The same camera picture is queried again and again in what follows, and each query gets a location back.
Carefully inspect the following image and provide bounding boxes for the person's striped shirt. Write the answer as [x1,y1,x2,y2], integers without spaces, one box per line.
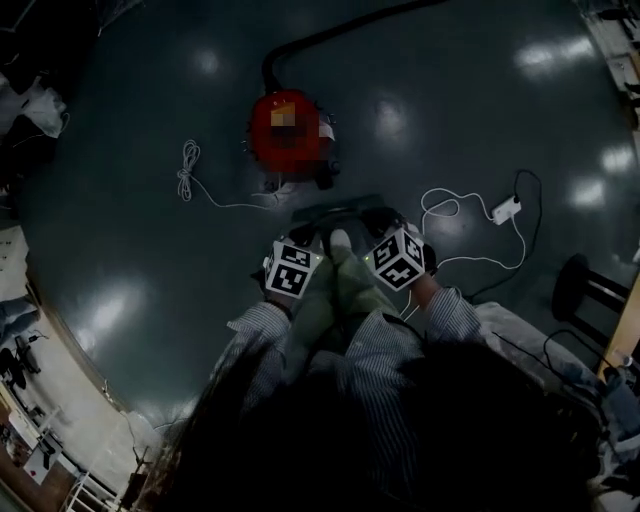
[207,299,504,512]

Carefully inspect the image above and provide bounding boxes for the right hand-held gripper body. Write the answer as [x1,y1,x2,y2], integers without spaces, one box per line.
[366,218,439,293]

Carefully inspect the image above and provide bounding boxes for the white power strip with cable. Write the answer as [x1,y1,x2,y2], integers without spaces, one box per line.
[399,186,529,322]

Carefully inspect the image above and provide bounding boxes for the black stand frame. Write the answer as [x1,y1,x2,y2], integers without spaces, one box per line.
[0,333,45,392]

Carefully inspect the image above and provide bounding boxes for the person's green trousers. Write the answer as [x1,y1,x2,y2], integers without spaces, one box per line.
[286,247,402,374]

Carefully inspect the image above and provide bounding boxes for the black plugged cable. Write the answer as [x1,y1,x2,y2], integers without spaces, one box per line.
[464,168,545,302]

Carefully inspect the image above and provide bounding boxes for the white crumpled cloth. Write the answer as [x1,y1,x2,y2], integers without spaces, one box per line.
[473,301,604,394]

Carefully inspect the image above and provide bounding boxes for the white vacuum power cord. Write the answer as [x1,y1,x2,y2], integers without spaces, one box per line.
[175,138,284,212]

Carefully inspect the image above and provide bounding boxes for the black vacuum hose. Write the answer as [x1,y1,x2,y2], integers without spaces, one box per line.
[260,0,452,97]

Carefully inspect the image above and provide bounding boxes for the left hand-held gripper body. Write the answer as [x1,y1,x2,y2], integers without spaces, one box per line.
[262,227,324,302]

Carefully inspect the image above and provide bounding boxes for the white drawer cabinet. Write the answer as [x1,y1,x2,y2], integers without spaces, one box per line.
[0,223,32,302]

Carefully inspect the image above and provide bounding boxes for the person's right forearm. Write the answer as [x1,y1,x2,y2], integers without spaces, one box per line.
[408,272,485,349]

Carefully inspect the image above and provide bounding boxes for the wooden table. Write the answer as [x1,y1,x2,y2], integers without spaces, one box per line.
[596,268,640,384]

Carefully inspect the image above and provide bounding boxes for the red vacuum cleaner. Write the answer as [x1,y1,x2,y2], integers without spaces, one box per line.
[242,88,344,192]

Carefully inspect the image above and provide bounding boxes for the person's left forearm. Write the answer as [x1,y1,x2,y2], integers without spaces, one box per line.
[226,298,295,366]

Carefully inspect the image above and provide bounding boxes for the black round stool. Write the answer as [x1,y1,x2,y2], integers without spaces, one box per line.
[551,251,632,329]

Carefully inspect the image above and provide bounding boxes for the thin black looped cable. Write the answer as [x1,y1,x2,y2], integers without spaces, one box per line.
[492,327,609,391]

